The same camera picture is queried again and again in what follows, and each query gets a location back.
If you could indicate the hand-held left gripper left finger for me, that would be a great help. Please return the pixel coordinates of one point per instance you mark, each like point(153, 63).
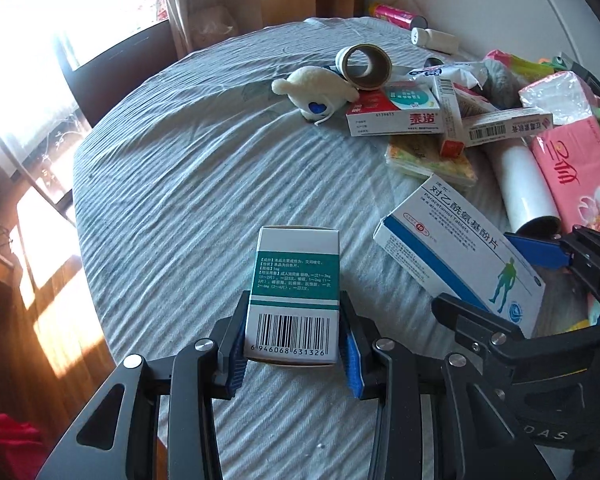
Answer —
point(235, 360)

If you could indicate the red white medicine box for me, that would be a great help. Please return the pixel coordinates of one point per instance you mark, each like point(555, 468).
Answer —
point(395, 115)

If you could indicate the floral pocket tissue pack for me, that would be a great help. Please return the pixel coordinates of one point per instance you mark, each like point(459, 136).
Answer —
point(430, 162)

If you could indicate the white crumpled packet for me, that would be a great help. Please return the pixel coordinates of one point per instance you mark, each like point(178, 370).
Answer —
point(445, 70)

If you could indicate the narrow white orange box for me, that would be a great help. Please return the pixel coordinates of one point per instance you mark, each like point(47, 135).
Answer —
point(450, 115)

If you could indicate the pink floral tissue pack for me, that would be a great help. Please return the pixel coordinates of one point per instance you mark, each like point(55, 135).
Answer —
point(575, 175)
point(555, 95)

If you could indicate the wooden side table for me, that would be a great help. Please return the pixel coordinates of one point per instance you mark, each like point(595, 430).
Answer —
point(0, 270)

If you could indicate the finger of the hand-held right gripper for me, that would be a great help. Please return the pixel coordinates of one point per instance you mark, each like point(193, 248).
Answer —
point(480, 325)
point(535, 252)

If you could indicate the red cloth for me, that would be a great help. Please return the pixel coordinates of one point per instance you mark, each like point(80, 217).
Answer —
point(5, 440)

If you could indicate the white ointment box red logo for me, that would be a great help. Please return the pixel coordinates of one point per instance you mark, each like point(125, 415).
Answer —
point(510, 127)

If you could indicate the white seal plush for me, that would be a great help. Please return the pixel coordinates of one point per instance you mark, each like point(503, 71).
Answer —
point(315, 91)

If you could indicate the pink spray can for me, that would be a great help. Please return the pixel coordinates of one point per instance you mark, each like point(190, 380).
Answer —
point(395, 15)

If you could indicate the grey plush toy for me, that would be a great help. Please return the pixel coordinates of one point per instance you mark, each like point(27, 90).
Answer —
point(500, 80)

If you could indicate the green white medicine box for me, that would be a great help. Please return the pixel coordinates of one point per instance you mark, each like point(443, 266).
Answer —
point(290, 280)

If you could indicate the white plastic bottle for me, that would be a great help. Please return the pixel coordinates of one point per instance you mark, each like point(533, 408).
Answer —
point(432, 39)

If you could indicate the white blue figure medicine box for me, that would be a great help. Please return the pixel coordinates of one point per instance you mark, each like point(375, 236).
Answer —
point(445, 240)

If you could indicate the white padded headboard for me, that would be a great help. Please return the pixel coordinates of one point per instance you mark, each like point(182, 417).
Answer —
point(480, 0)

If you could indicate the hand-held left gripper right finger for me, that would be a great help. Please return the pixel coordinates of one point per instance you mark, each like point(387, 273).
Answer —
point(352, 360)

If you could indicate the small cardboard-core tape roll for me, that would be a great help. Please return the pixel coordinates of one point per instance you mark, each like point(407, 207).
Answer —
point(365, 67)

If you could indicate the white lint roller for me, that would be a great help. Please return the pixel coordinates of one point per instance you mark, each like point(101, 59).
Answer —
point(520, 185)

